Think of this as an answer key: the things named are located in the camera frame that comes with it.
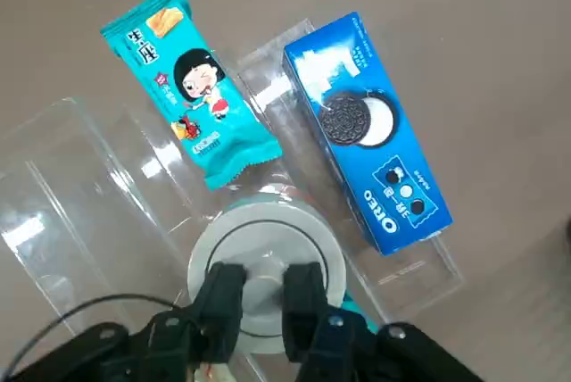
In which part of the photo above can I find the thin black cable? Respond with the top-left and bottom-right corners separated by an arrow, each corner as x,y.
7,294 -> 200,377

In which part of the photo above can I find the blue Oreo cookie box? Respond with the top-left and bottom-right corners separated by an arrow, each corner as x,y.
283,11 -> 454,257

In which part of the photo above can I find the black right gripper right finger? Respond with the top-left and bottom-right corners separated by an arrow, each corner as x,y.
280,261 -> 485,382

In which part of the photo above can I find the clear acrylic display shelf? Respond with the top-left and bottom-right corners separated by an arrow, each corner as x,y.
0,18 -> 468,382

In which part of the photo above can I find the glass cookie jar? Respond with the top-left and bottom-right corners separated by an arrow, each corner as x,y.
195,181 -> 353,382

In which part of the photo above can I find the teal snack packet cartoon girl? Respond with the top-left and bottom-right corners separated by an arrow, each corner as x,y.
98,0 -> 283,191
341,290 -> 380,334

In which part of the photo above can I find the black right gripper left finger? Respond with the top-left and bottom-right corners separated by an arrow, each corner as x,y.
8,261 -> 249,382

